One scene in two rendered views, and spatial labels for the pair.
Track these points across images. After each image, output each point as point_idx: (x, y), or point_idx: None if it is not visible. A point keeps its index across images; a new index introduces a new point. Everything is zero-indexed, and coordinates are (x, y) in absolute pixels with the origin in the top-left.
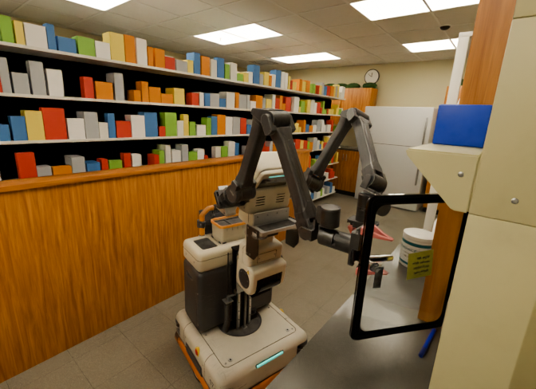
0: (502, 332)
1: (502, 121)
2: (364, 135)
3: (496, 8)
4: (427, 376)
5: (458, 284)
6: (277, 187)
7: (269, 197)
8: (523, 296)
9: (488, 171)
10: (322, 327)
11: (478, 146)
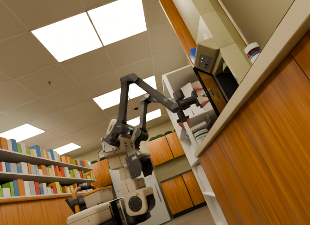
0: (246, 67)
1: (211, 29)
2: None
3: (183, 38)
4: None
5: (230, 64)
6: (128, 139)
7: (128, 143)
8: (241, 57)
9: (216, 38)
10: (206, 135)
11: None
